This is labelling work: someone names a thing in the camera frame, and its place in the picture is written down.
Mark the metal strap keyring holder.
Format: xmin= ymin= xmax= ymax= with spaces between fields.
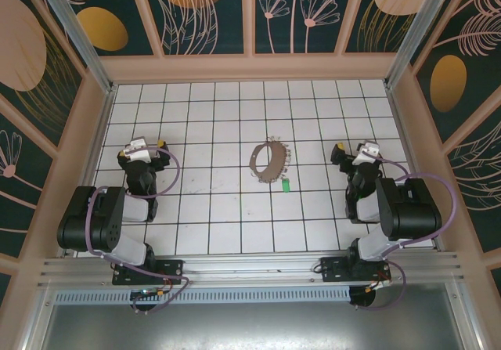
xmin=248 ymin=135 xmax=294 ymax=186

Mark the yellow connector with wires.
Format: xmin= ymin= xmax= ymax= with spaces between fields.
xmin=366 ymin=277 xmax=392 ymax=293

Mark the small green circuit board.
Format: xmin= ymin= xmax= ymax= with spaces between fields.
xmin=131 ymin=287 xmax=165 ymax=300

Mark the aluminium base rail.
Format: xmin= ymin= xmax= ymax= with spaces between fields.
xmin=38 ymin=251 xmax=465 ymax=289

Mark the grey metal sheet panel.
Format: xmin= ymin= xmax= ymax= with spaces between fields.
xmin=23 ymin=283 xmax=482 ymax=350

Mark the aluminium frame post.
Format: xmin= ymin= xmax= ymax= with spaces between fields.
xmin=30 ymin=0 xmax=117 ymax=95
xmin=384 ymin=0 xmax=473 ymax=89

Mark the aluminium side rail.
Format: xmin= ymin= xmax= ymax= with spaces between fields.
xmin=68 ymin=85 xmax=118 ymax=257
xmin=386 ymin=85 xmax=446 ymax=252

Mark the slotted grey cable duct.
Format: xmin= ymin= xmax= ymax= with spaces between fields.
xmin=53 ymin=289 xmax=352 ymax=305

